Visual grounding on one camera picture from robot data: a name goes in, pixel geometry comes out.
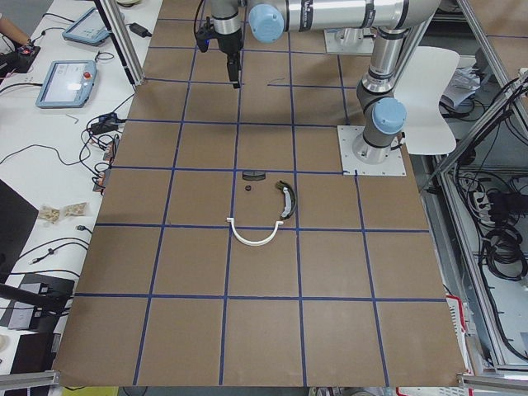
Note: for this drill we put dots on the blue teach pendant near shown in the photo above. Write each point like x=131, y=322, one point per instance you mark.
x=68, y=84

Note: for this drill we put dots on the white curved plastic part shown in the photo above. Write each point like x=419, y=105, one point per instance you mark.
x=251, y=240

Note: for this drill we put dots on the blue teach pendant far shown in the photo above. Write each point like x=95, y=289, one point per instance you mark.
x=88, y=29

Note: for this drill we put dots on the blue teach pendant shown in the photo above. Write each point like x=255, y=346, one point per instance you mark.
x=68, y=84
x=88, y=29

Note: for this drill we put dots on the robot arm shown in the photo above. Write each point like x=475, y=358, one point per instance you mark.
x=270, y=19
x=385, y=116

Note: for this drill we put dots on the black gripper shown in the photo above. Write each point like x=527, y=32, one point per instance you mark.
x=229, y=44

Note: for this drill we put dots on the white chair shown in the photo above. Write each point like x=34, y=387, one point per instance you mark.
x=420, y=88

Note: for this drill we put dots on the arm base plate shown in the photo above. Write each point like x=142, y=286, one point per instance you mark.
x=360, y=159
x=349, y=41

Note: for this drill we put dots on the black brake pad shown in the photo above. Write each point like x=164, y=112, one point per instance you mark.
x=253, y=175

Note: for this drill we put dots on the aluminium frame post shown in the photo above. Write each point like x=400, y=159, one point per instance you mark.
x=114, y=23

